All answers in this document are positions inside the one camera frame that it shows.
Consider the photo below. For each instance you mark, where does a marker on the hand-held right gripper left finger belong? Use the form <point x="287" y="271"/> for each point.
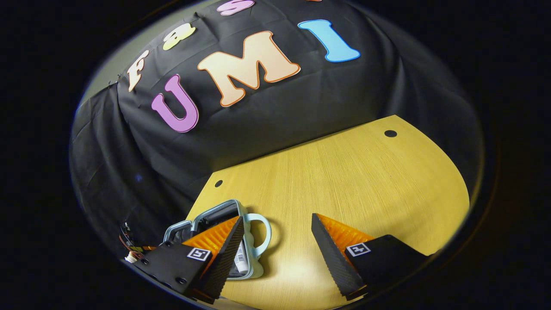
<point x="226" y="256"/>

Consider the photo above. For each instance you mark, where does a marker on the light blue suitcase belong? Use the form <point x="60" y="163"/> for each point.
<point x="258" y="267"/>

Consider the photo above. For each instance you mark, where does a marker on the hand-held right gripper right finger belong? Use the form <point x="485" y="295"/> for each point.
<point x="331" y="258"/>

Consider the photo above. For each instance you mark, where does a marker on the silver white squeeze tube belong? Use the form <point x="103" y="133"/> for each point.
<point x="241" y="262"/>

